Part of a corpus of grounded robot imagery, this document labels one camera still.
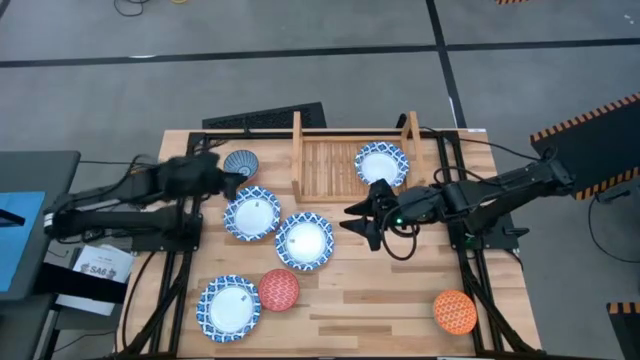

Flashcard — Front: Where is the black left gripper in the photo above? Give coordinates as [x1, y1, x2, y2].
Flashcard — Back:
[159, 152, 250, 201]

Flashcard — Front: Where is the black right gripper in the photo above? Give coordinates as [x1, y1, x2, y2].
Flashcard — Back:
[339, 178, 426, 251]

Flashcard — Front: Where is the small blue striped bowl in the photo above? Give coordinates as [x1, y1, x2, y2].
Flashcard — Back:
[222, 149, 260, 180]

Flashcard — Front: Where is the blue white patterned plate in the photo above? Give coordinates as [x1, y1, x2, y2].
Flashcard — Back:
[274, 211, 335, 272]
[195, 274, 263, 344]
[354, 141, 411, 189]
[222, 185, 282, 243]

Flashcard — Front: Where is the red patterned bowl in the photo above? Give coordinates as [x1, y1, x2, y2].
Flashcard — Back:
[257, 268, 301, 313]

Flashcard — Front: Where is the orange patterned bowl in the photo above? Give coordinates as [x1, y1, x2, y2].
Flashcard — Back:
[432, 289, 478, 336]

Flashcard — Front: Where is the wooden slatted shelf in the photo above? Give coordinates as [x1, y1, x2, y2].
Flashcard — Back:
[291, 110, 429, 204]

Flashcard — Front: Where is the black keyboard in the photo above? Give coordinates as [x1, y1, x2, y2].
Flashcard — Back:
[201, 101, 328, 130]

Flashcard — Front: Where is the white paper label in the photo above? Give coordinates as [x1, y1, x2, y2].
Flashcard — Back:
[54, 243, 136, 317]

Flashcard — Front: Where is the grey side desk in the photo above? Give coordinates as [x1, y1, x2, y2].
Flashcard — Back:
[0, 150, 82, 302]

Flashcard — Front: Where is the blue sheet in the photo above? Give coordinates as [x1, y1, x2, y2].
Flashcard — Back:
[0, 191, 47, 294]

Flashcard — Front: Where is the black board hazard striped edge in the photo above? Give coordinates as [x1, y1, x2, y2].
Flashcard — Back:
[529, 92, 640, 201]
[606, 301, 640, 360]

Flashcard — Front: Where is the grey floor device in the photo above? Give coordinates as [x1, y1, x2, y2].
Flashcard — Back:
[597, 187, 632, 204]

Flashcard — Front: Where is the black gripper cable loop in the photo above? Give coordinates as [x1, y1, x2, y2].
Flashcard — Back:
[380, 199, 419, 262]

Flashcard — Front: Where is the black metal rig frame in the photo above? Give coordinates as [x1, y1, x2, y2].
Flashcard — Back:
[114, 128, 541, 360]

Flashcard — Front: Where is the black cable along frame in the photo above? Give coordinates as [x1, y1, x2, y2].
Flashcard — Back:
[419, 126, 546, 162]

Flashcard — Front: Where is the black floor cable coil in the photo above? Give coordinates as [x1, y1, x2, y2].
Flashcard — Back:
[113, 0, 151, 18]

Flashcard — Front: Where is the black cable on floor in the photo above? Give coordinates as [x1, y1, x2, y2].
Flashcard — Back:
[587, 192, 640, 265]

